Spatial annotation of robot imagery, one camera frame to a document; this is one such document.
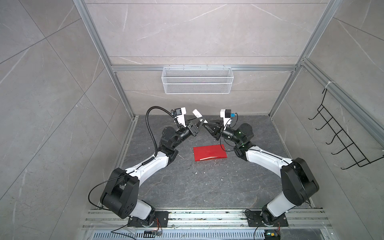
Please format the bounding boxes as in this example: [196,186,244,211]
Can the black wire hook rack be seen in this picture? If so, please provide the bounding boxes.
[308,89,384,170]

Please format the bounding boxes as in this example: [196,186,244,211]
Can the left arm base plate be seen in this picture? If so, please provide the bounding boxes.
[128,211,170,228]

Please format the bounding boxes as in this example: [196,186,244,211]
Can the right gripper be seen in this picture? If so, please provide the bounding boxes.
[204,120,243,146]

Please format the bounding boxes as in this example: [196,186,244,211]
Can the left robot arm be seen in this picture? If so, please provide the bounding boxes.
[100,117,205,226]

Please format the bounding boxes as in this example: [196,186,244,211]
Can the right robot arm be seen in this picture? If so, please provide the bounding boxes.
[203,120,320,226]

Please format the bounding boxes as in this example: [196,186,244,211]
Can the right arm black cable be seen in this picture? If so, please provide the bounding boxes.
[218,112,292,163]

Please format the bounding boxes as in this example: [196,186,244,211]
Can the grey slotted cable duct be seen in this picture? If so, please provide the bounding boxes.
[90,229,266,240]

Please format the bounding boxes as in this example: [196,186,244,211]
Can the white glue stick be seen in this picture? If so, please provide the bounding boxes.
[193,109,208,124]

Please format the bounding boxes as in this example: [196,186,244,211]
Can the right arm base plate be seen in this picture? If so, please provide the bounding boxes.
[244,210,289,227]

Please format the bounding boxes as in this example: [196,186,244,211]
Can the red envelope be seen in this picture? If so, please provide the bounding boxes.
[194,145,228,162]

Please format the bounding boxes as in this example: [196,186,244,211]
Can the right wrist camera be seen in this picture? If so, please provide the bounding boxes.
[220,109,238,130]

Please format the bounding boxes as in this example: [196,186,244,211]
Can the white wire mesh basket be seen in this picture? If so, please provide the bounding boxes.
[162,67,234,95]

